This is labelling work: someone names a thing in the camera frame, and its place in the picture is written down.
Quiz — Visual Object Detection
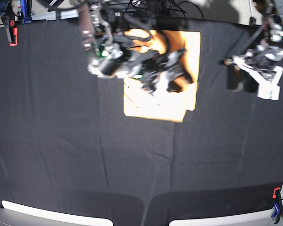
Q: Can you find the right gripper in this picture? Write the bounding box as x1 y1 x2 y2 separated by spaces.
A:
117 48 193 93

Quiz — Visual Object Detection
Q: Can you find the yellow t-shirt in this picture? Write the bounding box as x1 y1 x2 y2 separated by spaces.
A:
123 30 201 122

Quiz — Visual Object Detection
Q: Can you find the red blue clamp bottom right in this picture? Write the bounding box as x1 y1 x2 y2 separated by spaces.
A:
271 187 283 225

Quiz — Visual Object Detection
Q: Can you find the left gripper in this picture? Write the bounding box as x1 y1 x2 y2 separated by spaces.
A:
225 45 283 101

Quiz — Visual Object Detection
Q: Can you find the black cable bundle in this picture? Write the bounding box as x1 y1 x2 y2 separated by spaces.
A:
73 0 210 18

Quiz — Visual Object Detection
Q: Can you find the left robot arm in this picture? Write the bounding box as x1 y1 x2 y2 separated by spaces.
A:
224 0 283 101

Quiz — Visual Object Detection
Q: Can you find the black table cloth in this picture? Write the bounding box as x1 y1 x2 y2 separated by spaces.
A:
0 18 283 226

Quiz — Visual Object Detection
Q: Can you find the blue clamp top left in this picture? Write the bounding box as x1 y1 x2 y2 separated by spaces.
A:
17 0 33 24

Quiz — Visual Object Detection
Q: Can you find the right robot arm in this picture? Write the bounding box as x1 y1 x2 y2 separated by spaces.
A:
77 0 193 95

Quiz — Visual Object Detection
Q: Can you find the red black clamp left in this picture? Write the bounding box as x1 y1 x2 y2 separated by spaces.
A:
4 19 17 46

